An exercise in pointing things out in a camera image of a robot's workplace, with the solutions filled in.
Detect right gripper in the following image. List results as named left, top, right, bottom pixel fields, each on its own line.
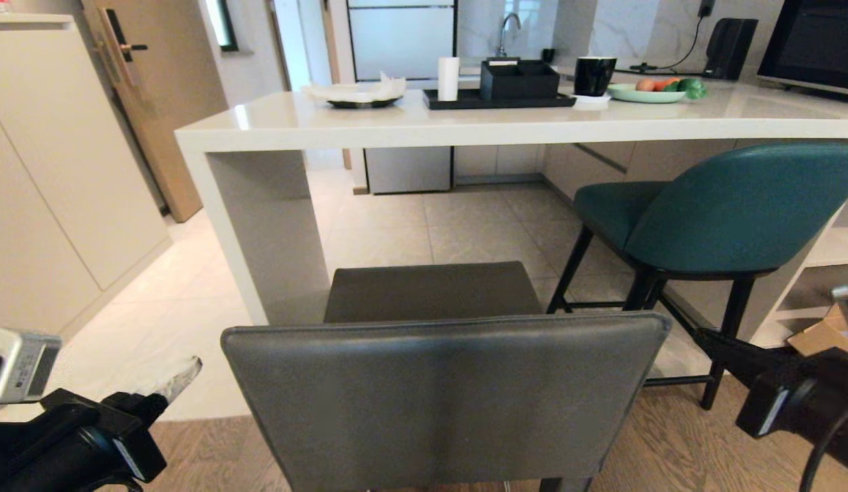
left=694, top=328, right=848, bottom=474

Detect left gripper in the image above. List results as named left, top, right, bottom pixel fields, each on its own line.
left=0, top=356, right=203, bottom=492

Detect grey leather bar stool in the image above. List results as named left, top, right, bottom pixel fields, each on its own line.
left=221, top=261, right=672, bottom=492

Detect teal upholstered bar stool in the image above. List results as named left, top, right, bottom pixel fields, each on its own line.
left=547, top=142, right=848, bottom=411

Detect white kitchen counter island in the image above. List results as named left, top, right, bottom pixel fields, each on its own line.
left=174, top=65, right=848, bottom=349

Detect chrome kitchen faucet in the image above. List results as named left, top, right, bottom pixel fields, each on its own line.
left=495, top=12, right=523, bottom=59

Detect cardboard box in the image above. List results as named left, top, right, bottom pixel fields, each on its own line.
left=787, top=304, right=848, bottom=363

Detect beige base cabinets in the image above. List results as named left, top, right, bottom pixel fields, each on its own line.
left=543, top=140, right=739, bottom=200

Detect beige tall cabinet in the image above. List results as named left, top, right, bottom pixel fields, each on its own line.
left=0, top=14, right=172, bottom=336

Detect pale green plate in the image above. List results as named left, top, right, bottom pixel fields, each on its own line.
left=607, top=83, right=691, bottom=104

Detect brown wooden door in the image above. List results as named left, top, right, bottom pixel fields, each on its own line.
left=82, top=0, right=230, bottom=223

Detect black countertop appliance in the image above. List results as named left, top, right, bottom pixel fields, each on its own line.
left=702, top=18, right=759, bottom=81

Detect black mug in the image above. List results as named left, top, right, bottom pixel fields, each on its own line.
left=574, top=57, right=617, bottom=97

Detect black microwave oven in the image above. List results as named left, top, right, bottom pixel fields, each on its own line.
left=757, top=0, right=848, bottom=96

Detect black round plate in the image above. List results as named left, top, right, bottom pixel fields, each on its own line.
left=327, top=96, right=404, bottom=109

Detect white crumpled napkin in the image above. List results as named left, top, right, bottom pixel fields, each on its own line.
left=302, top=72, right=407, bottom=105

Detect black organizer box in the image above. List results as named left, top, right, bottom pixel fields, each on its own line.
left=480, top=59, right=561, bottom=101

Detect black rectangular tray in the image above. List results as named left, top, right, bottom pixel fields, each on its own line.
left=422, top=87, right=577, bottom=110

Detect white paper roll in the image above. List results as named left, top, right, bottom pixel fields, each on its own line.
left=437, top=57, right=461, bottom=102

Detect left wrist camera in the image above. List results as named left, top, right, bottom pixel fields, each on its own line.
left=0, top=327, right=63, bottom=405

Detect black power cable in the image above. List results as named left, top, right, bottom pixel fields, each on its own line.
left=615, top=12, right=711, bottom=74

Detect black door handle lock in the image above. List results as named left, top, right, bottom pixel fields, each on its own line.
left=98, top=7, right=149, bottom=86

